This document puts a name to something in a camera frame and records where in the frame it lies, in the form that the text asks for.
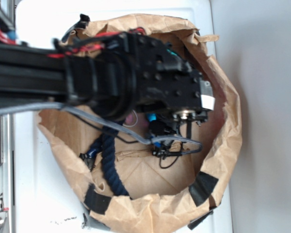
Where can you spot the black tape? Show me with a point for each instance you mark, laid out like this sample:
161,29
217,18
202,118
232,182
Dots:
203,186
81,24
96,202

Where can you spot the black tape bottom right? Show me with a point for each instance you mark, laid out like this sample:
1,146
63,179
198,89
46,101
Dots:
203,186

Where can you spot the blue rubber ball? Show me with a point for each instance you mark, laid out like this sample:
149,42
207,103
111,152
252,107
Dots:
151,117

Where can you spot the black tape bottom left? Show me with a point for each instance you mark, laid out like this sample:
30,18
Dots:
96,202

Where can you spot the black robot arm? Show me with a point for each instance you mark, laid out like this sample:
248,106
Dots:
112,74

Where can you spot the aluminium frame rail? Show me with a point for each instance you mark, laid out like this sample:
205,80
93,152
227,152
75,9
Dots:
7,197

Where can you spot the brown paper bag bin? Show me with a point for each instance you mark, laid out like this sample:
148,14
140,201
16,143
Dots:
159,200

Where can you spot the black tape top left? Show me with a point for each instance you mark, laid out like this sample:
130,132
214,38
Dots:
81,24

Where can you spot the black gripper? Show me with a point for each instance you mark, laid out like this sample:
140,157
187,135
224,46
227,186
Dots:
162,82

